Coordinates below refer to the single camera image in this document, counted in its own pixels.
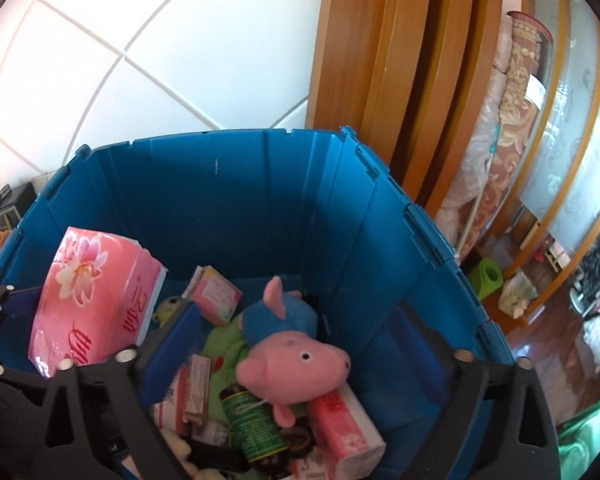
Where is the white pink-banded tissue pack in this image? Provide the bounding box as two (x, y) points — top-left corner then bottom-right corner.
(286, 452), (341, 480)

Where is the black tape roll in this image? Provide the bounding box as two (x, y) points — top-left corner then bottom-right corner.
(279, 427), (315, 461)

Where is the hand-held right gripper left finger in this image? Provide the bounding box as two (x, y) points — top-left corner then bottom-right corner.
(44, 304), (207, 480)

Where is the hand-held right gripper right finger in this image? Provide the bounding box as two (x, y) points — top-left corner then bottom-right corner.
(392, 304), (561, 480)

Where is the green frog plush toy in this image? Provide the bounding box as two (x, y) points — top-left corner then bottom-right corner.
(151, 296), (253, 391)

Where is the pink barcode tissue pack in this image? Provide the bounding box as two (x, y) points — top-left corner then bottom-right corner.
(150, 354), (212, 436)

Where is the blue plastic storage crate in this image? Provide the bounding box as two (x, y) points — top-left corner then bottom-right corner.
(0, 126), (518, 480)

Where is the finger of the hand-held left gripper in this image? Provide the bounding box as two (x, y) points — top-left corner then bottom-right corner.
(0, 271), (45, 333)
(0, 332), (56, 480)

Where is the small white box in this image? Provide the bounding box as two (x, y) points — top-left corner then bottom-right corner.
(190, 419), (232, 448)

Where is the pink pig plush toy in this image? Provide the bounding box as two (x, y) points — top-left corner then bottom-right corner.
(236, 275), (352, 428)

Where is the frosted glass sliding door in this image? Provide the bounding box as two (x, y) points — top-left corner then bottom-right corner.
(510, 0), (600, 321)

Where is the large pink floral tissue pack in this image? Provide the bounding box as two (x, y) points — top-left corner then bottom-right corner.
(27, 226), (169, 379)

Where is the white plush toy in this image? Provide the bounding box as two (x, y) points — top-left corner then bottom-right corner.
(161, 427), (203, 480)

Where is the wooden door frame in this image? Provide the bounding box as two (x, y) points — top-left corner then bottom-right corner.
(305, 0), (536, 221)

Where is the brown bottle green label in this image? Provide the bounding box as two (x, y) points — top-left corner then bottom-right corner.
(219, 383), (288, 467)

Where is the small pink floral tissue pack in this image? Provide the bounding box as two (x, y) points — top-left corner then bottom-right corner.
(307, 384), (387, 480)

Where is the green rolled yoga mat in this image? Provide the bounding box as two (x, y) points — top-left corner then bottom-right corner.
(467, 258), (504, 302)

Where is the pale cloth bag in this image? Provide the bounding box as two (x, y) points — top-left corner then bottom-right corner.
(497, 270), (539, 318)

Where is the rolled patterned carpet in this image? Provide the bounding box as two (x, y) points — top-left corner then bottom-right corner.
(472, 10), (554, 256)

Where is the pink plastic-wrapped roll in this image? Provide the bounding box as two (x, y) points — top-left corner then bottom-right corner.
(437, 20), (506, 261)

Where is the green plastic bag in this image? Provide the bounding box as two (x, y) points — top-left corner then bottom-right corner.
(557, 399), (600, 480)

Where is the pink slim box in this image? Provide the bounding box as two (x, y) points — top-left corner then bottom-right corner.
(181, 265), (244, 327)

